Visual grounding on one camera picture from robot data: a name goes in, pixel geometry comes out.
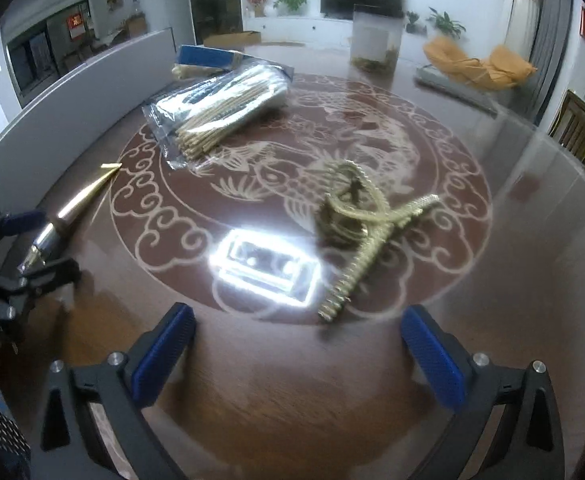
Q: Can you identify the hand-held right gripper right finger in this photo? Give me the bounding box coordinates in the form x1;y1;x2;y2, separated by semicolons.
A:
401;304;568;480

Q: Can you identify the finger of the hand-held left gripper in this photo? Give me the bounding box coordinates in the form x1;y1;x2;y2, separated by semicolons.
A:
0;210;49;242
2;257;84;307

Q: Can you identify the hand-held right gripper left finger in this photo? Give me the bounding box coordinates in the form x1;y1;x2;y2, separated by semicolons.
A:
32;302;196;480

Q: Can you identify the gold and silver pen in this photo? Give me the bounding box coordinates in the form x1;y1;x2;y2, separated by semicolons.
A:
20;162;123;273

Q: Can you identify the gold pearl hair claw clip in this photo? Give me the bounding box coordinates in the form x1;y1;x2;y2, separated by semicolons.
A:
314;159;441;322

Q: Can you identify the clear bag of wooden sticks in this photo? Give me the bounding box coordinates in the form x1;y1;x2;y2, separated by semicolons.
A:
141;62;296;171

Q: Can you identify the brown patterned desktop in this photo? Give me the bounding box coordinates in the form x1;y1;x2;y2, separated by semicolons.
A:
0;42;585;480

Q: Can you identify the floral patterned clothing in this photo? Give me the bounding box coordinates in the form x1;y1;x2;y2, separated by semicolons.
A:
0;400;33;480

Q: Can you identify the grey partition board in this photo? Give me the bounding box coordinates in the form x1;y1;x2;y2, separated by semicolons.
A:
0;28;186;211

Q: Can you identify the dark glass sliding door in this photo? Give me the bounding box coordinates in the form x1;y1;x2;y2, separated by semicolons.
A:
5;0;93;96

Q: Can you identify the blue and white box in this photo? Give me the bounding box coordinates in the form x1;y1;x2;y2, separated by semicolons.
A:
177;44;253;68

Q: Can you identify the wooden chair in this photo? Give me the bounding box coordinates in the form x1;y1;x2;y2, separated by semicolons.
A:
549;89;585;181

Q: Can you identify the cardboard box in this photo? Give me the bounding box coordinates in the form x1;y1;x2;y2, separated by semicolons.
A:
203;31;262;47

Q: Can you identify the dark glass display cabinet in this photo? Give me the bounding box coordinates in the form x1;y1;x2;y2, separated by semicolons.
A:
187;0;246;46

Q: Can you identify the orange lounge chair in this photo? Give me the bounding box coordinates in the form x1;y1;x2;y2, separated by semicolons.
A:
423;36;537;92

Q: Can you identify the glass fish tank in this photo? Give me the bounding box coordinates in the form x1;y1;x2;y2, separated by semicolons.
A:
350;3;404;75

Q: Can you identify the large leafy potted plant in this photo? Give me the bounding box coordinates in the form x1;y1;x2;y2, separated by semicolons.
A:
427;7;466;38

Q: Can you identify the white television cabinet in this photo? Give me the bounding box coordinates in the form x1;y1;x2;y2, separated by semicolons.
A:
242;14;433;56

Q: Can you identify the green potted plant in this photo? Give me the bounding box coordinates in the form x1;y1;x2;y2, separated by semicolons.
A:
272;0;311;15

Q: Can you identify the grey curtain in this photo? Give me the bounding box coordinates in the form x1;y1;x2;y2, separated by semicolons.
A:
527;0;581;126

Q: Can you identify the white covered standing air conditioner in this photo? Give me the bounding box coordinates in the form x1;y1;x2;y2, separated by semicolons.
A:
504;0;543;61

